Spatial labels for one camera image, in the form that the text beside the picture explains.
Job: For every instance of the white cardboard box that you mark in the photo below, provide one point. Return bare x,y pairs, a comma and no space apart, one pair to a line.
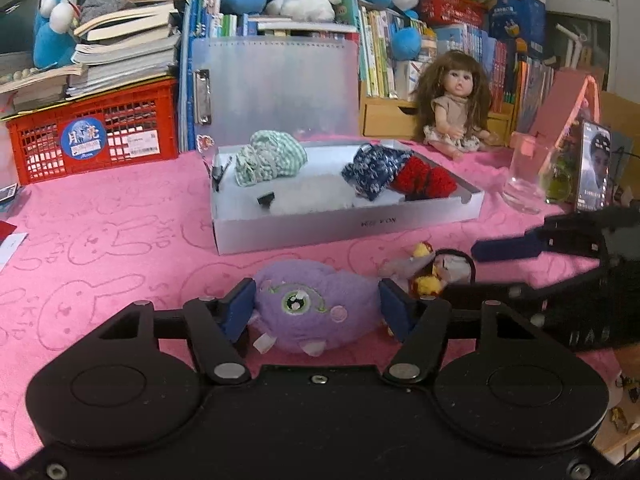
300,230

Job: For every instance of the red envelope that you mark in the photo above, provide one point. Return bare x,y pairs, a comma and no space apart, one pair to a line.
6,229

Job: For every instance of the row of upright books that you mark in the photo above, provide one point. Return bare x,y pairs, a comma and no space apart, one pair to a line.
380,50

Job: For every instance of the grey cloth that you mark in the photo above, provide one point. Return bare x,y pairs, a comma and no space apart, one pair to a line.
105,5

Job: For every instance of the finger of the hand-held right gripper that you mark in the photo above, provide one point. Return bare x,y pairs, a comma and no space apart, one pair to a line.
500,249
520,294

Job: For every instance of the blue white plush cat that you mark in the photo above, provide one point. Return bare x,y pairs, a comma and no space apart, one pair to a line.
52,35

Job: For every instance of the pink rabbit print towel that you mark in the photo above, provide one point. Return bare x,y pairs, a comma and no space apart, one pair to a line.
125,240

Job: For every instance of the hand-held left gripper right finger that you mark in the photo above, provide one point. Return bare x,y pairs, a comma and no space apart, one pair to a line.
395,310

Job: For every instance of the red plastic basket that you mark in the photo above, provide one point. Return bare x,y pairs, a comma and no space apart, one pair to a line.
450,7

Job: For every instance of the white blue carton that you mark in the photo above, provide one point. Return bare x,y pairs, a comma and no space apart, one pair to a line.
412,80

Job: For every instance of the red plastic crate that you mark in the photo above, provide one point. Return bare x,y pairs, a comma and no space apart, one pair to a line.
40,145

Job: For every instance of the red knitted pouch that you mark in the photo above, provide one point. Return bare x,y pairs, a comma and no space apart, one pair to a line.
430,180

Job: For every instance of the blue file folder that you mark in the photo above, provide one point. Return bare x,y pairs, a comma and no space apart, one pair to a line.
187,85

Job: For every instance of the brown haired doll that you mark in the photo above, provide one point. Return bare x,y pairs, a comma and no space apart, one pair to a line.
455,85

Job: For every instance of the black binder clip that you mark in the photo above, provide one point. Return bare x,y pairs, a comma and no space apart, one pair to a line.
218,175

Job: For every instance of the translucent bow hair clip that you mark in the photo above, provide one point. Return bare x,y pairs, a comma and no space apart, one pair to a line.
402,266

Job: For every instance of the smartphone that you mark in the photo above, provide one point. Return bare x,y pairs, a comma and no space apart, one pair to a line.
592,170

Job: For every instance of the blue printed box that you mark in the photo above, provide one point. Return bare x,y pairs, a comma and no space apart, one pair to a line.
517,20

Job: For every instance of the stack of books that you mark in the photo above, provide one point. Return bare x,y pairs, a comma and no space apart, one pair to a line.
125,55

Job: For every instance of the small black card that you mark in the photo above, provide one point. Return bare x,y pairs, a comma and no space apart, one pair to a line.
7,194

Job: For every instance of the purple plush toy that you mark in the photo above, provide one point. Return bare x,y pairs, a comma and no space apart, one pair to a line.
310,305

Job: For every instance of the yellow red knitted toy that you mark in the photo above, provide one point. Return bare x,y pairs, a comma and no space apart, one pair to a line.
427,285

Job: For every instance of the small cartoon charm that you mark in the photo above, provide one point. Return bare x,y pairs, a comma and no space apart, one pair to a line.
205,143

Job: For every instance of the pink leather case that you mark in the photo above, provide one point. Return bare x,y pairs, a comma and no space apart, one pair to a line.
560,100

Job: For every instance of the green checked cloth pouch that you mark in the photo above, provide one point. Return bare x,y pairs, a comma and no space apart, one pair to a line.
270,157

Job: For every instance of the wooden drawer organizer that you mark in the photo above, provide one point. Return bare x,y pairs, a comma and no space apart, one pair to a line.
385,120

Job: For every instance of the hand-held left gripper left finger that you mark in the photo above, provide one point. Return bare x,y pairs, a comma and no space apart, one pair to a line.
240,310

